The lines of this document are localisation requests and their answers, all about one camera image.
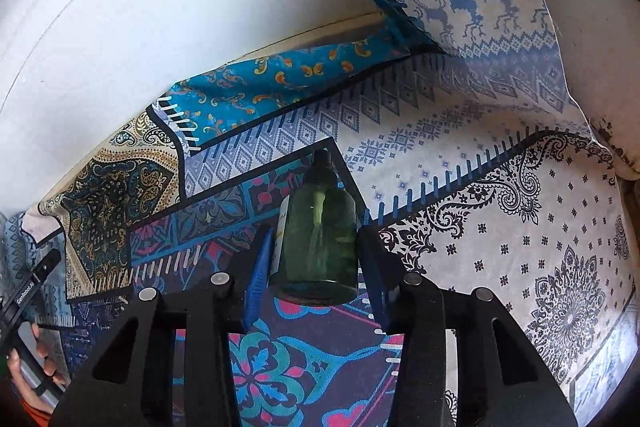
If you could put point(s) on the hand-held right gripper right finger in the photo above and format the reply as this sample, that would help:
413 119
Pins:
450 332

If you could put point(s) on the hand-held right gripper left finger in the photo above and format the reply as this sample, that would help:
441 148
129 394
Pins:
165 332

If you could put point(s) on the purple pink floral mat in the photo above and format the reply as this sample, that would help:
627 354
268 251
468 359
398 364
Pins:
280 372

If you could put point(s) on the white black paisley mat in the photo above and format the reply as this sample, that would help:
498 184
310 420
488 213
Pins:
530 257

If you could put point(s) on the green glass bottle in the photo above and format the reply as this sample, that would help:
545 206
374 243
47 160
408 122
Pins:
315 247

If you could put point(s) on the teal gold floral cloth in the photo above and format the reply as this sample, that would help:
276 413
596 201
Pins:
280 87

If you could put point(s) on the light blue diamond pattern mat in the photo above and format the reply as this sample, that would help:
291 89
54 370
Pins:
25 242

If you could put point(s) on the person's left hand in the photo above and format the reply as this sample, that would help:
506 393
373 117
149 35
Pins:
45 352

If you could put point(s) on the beige teal paisley mat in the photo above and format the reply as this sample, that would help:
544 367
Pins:
115 202

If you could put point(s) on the blue white reindeer mat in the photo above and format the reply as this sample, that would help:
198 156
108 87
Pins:
450 97

